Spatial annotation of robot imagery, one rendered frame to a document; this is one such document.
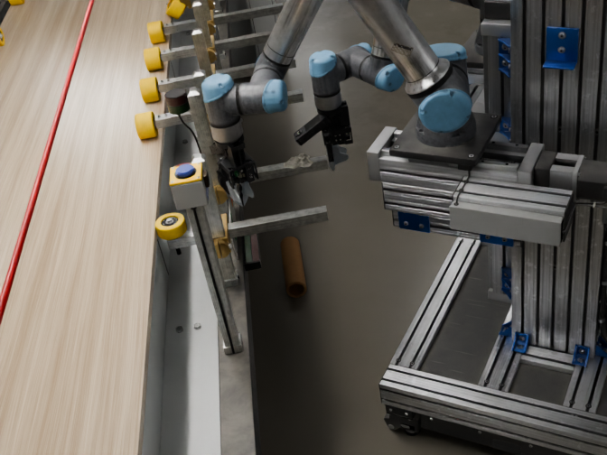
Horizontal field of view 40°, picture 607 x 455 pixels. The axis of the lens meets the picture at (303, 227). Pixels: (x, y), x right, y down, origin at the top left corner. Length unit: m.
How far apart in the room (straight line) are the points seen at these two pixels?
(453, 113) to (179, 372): 0.96
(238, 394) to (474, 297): 1.14
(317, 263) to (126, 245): 1.38
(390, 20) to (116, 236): 0.93
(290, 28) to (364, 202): 1.85
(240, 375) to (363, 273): 1.40
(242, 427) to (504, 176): 0.86
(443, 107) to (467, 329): 1.07
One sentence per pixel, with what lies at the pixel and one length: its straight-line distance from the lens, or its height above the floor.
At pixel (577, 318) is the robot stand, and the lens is 2.58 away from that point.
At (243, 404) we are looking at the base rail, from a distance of 1.98.
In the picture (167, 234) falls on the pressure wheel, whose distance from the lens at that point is 2.22.
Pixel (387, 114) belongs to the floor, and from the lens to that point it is 4.41.
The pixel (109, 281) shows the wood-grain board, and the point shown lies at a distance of 2.11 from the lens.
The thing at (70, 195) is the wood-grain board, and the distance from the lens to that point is 2.50.
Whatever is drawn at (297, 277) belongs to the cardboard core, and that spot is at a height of 0.08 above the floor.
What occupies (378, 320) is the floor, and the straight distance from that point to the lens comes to 3.14.
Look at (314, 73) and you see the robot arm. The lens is 2.29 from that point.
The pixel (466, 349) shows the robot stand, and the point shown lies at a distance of 2.71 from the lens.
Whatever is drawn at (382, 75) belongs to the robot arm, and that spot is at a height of 1.14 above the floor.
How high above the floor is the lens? 2.13
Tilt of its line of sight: 36 degrees down
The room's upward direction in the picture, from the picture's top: 11 degrees counter-clockwise
